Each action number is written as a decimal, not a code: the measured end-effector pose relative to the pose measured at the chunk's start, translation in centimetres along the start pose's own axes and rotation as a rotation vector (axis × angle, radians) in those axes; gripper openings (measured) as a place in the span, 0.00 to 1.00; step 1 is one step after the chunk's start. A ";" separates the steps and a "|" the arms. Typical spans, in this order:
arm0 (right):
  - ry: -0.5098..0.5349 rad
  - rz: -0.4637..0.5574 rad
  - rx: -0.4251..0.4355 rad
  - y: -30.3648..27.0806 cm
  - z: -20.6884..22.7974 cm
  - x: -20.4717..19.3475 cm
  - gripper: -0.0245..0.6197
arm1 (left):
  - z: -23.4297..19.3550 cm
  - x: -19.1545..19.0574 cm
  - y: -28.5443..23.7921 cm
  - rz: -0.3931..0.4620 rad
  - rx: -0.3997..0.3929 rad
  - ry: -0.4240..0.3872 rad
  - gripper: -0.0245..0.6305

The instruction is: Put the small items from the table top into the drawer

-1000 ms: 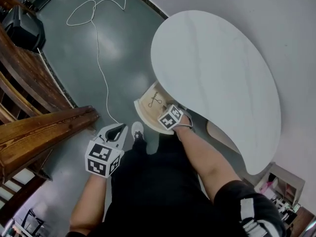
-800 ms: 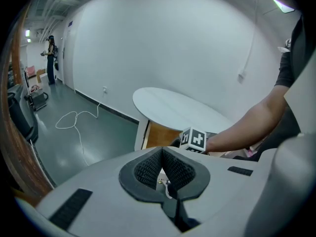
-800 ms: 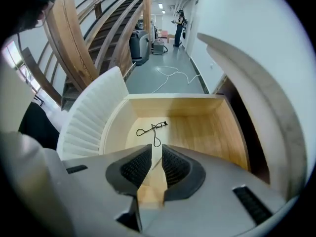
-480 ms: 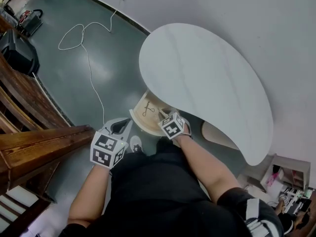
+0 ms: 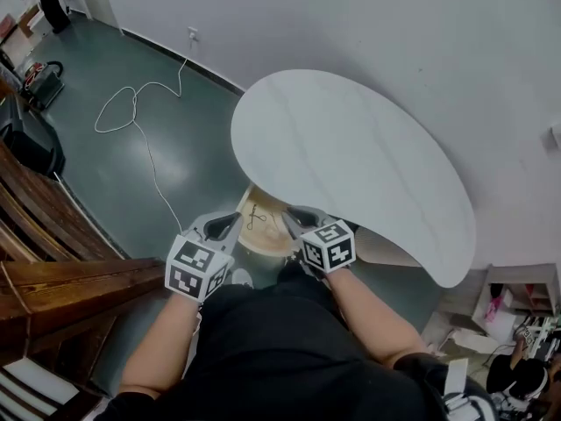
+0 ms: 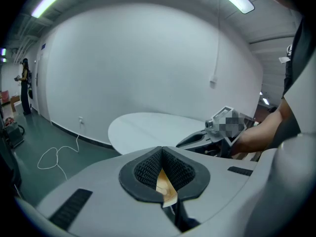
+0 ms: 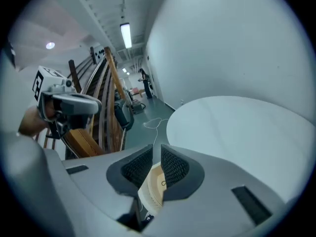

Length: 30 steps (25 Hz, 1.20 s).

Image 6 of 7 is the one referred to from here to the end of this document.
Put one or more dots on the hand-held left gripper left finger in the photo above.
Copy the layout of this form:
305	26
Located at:
103	194

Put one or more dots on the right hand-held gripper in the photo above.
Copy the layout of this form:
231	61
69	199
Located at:
222	134

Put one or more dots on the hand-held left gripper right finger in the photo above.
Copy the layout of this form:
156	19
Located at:
222	181

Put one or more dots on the person's right forearm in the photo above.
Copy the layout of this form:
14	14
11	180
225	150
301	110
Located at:
261	130

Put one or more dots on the white kidney-shaped desk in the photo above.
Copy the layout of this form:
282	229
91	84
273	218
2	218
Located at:
153	130

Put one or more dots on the white door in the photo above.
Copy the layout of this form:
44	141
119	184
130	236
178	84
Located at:
43	88

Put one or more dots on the person's black clothing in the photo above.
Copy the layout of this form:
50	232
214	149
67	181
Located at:
298	65

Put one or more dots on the cardboard box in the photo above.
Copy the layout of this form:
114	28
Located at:
15	102

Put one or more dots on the white wall conduit box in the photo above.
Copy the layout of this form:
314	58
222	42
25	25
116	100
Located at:
213	81

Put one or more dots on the white wall socket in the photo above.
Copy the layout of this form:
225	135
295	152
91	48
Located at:
81	120

